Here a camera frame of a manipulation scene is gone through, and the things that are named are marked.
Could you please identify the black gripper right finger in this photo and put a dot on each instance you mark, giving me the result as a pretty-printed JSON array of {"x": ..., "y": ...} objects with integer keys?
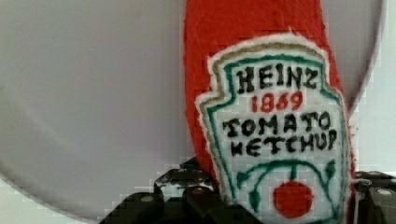
[{"x": 375, "y": 198}]

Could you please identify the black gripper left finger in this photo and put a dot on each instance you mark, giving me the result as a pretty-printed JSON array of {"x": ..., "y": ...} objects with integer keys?
[{"x": 190, "y": 174}]

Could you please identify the red plush ketchup bottle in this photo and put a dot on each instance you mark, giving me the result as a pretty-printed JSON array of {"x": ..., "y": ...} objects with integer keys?
[{"x": 266, "y": 110}]

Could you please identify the round grey plate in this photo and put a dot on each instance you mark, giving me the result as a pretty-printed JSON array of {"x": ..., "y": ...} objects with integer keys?
[{"x": 93, "y": 100}]

